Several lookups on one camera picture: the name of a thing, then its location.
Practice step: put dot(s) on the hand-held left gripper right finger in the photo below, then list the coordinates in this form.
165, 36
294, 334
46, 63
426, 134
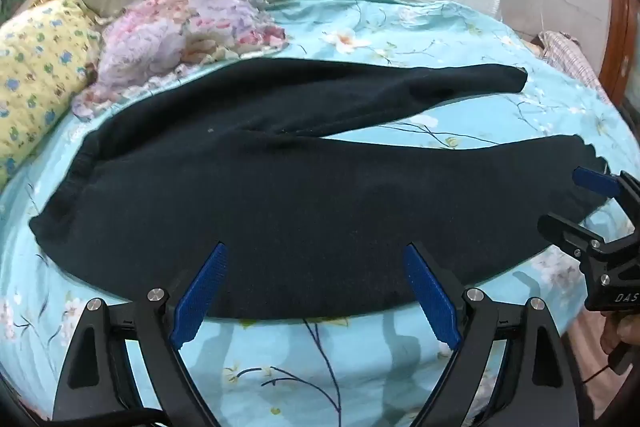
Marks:
432, 297

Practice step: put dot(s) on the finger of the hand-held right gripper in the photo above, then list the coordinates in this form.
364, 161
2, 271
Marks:
570, 234
592, 179

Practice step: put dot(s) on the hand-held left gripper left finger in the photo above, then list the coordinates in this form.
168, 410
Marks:
197, 292

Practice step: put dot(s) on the black pants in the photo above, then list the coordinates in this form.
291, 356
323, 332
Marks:
300, 207

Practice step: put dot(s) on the person's right hand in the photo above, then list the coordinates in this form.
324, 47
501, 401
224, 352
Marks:
622, 332

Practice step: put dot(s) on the plaid cloth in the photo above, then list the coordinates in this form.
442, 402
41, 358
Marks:
570, 57

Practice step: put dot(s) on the brown wooden furniture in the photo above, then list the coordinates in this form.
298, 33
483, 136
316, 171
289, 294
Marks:
622, 57

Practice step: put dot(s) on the blue floral bedsheet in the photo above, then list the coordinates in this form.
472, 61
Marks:
450, 37

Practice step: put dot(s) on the yellow printed pillow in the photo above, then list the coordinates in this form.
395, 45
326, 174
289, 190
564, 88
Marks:
40, 72

